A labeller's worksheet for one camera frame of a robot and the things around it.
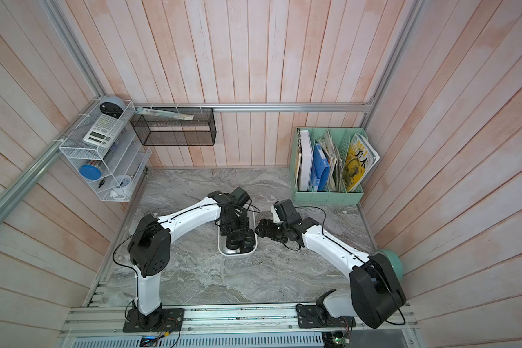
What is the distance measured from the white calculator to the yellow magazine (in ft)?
3.28

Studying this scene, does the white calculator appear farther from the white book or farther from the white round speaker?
the white book

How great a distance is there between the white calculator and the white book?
2.43 feet

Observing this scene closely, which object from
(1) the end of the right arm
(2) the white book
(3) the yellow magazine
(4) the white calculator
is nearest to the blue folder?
(2) the white book

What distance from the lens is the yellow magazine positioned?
940mm

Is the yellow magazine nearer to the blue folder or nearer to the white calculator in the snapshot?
the blue folder

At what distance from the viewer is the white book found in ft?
3.01

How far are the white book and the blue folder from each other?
16 mm

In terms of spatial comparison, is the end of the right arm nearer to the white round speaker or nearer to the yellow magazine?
the yellow magazine

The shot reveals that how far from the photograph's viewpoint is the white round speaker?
81 cm

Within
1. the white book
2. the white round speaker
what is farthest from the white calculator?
the white book

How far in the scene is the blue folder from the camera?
94 centimetres

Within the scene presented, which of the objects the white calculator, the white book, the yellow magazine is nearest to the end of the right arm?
the white book

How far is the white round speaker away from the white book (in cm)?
75

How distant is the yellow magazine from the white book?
202 mm
